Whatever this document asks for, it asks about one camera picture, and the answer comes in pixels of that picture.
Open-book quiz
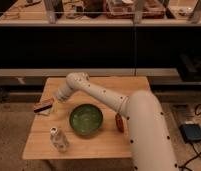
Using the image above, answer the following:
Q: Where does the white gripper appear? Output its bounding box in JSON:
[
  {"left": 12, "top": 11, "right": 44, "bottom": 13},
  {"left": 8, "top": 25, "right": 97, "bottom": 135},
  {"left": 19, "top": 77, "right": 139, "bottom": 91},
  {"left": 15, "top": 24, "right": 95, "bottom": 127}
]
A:
[{"left": 51, "top": 83, "right": 73, "bottom": 111}]

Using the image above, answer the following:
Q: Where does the green ceramic bowl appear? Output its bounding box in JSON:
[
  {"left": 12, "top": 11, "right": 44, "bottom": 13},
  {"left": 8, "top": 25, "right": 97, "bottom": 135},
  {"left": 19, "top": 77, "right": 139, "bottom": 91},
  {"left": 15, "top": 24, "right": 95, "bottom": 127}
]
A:
[{"left": 69, "top": 104, "right": 103, "bottom": 136}]

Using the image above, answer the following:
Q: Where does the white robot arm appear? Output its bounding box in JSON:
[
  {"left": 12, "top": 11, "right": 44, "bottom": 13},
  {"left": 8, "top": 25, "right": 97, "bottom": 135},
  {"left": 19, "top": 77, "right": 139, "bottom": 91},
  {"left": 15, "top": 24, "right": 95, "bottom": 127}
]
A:
[{"left": 54, "top": 72, "right": 179, "bottom": 171}]

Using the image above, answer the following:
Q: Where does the brown snack bar box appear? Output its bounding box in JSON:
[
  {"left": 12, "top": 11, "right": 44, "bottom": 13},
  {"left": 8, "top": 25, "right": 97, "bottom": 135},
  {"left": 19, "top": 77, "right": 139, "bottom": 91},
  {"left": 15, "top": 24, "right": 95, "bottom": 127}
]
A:
[{"left": 33, "top": 98, "right": 54, "bottom": 113}]

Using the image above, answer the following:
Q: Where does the wooden table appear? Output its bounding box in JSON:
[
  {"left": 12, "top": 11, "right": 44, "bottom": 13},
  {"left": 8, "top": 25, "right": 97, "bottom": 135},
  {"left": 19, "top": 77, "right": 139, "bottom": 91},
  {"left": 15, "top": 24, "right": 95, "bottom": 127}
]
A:
[{"left": 22, "top": 77, "right": 150, "bottom": 160}]

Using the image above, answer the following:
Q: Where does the small brown oval object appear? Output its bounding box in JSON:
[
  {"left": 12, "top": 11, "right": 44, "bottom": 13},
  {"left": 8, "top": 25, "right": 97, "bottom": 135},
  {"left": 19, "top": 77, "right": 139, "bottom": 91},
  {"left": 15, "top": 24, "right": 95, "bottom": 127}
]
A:
[{"left": 115, "top": 113, "right": 124, "bottom": 133}]

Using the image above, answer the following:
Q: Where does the long shelf bench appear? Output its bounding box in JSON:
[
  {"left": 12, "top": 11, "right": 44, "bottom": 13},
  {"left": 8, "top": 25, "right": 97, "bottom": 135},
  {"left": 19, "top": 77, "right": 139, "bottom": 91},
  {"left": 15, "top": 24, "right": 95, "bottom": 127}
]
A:
[{"left": 0, "top": 0, "right": 201, "bottom": 27}]

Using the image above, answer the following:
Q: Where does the black power box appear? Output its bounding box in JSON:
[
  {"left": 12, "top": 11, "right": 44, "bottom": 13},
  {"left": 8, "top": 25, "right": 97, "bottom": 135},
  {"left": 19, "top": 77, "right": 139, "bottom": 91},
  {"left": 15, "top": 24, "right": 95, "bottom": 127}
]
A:
[{"left": 179, "top": 124, "right": 201, "bottom": 143}]

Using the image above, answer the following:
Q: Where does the black cable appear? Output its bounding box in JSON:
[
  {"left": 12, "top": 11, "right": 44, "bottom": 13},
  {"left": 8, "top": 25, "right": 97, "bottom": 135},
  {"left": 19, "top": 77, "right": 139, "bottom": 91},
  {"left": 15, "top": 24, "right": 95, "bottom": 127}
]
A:
[{"left": 179, "top": 99, "right": 201, "bottom": 171}]

